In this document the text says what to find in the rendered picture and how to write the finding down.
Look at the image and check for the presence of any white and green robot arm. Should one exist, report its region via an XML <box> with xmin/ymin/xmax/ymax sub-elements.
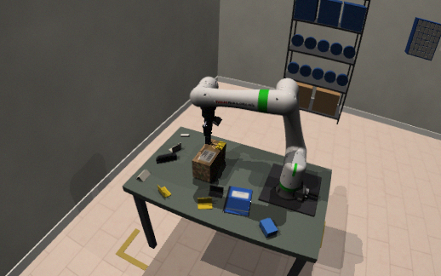
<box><xmin>190</xmin><ymin>77</ymin><xmax>318</xmax><ymax>202</ymax></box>

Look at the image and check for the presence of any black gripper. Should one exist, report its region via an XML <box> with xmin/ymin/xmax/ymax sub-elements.
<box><xmin>202</xmin><ymin>111</ymin><xmax>215</xmax><ymax>144</ymax></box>

